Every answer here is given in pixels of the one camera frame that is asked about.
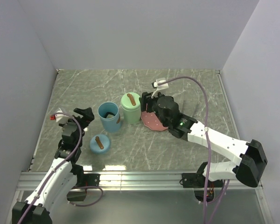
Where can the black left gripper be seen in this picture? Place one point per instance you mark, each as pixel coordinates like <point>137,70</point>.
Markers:
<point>87,115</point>

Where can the blue lid with brown handle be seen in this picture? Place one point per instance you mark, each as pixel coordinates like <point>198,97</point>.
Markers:
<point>100,144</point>

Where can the sushi piece pink centre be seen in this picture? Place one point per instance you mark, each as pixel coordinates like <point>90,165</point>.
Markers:
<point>109,115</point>

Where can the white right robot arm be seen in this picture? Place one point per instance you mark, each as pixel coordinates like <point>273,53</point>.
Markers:
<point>246,160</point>

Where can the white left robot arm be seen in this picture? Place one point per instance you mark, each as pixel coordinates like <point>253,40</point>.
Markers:
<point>63,175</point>

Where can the green plastic container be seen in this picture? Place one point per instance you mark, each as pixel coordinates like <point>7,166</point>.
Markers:
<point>132,116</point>

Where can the blue plastic container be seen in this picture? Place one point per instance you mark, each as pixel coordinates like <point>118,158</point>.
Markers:
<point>110,125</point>

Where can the aluminium rail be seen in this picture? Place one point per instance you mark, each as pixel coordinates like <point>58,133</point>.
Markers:
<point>118,180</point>
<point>40,134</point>
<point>218,74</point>

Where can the aluminium front rail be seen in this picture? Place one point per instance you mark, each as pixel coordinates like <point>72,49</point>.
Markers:
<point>118,180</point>

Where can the green lid with brown handle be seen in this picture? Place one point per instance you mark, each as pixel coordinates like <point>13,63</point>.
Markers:
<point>130,101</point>

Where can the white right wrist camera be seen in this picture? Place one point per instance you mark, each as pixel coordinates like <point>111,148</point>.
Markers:
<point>160,86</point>

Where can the pink scalloped plate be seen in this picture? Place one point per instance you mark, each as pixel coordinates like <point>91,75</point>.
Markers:
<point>151,121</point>

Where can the metal tongs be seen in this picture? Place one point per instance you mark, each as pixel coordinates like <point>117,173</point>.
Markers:
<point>190,107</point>

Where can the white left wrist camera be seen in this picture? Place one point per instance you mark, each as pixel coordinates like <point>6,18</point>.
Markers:
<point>59,116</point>

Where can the aluminium left side rail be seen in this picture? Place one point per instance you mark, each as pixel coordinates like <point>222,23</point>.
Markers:
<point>40,134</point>

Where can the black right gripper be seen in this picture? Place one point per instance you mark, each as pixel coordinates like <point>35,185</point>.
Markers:
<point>143,100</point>

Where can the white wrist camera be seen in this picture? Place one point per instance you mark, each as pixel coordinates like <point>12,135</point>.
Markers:
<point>59,116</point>
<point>160,86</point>

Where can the aluminium right side rail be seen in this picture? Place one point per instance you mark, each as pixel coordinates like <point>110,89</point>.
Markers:
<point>218,74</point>

